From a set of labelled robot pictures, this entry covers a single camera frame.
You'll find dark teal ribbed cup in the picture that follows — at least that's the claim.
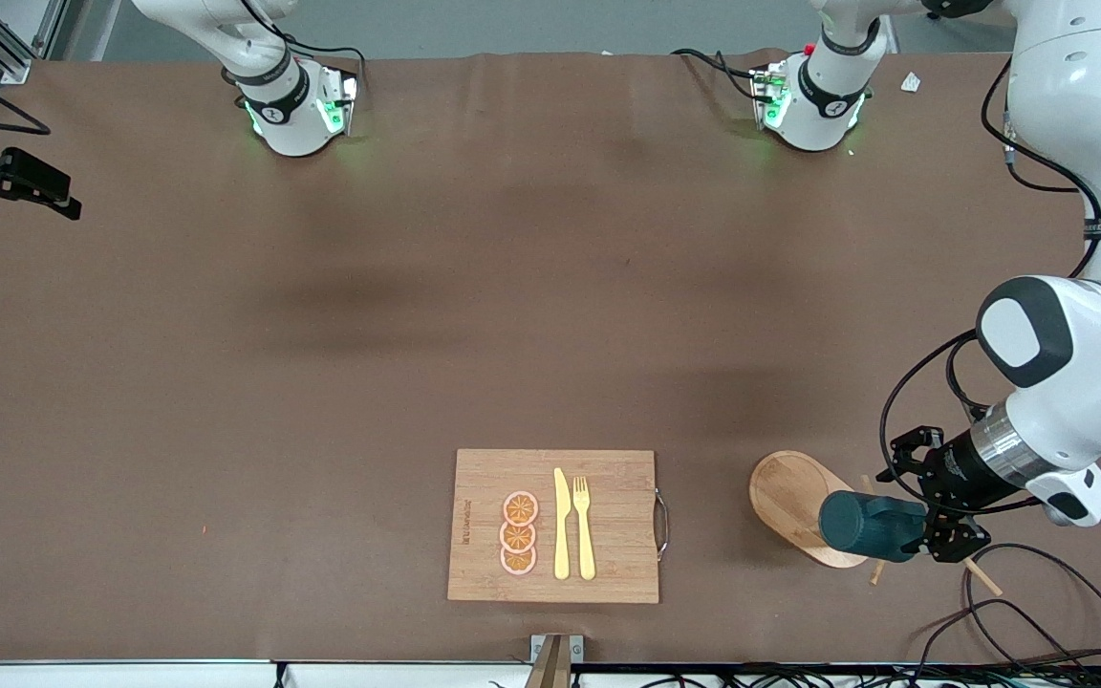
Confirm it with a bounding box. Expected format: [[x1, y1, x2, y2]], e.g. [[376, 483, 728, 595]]
[[818, 490, 930, 564]]

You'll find wooden mug tree stand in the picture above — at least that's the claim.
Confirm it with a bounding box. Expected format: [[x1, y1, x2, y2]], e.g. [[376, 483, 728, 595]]
[[749, 450, 1004, 598]]

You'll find yellow plastic fork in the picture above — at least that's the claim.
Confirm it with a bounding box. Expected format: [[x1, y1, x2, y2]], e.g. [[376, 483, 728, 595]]
[[572, 476, 598, 582]]

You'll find yellow plastic knife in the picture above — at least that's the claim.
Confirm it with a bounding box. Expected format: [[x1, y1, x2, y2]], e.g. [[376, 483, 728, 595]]
[[553, 467, 572, 581]]

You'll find brown table cover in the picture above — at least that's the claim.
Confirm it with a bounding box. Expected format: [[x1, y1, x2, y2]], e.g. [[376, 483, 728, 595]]
[[0, 48, 1101, 666]]

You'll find black cable bundle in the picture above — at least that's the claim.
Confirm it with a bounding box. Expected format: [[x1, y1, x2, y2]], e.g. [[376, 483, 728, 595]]
[[574, 664, 1101, 688]]

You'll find bamboo cutting board metal handle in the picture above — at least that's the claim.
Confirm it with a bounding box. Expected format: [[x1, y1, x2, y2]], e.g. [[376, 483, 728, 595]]
[[447, 449, 672, 605]]

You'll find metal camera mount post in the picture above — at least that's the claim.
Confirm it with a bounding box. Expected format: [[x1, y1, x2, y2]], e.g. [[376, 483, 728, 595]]
[[524, 634, 586, 688]]

